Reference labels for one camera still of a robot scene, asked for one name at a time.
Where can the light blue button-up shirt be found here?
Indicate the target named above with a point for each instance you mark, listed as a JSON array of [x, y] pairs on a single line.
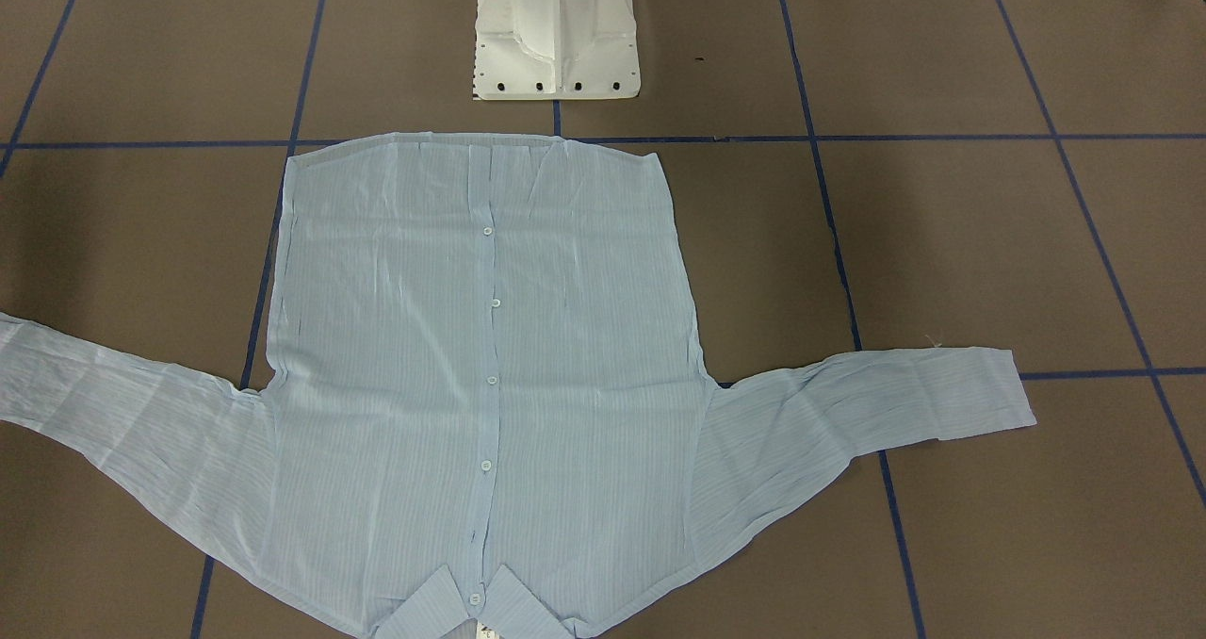
[[489, 400]]

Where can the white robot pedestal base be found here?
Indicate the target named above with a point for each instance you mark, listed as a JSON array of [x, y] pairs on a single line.
[[556, 50]]

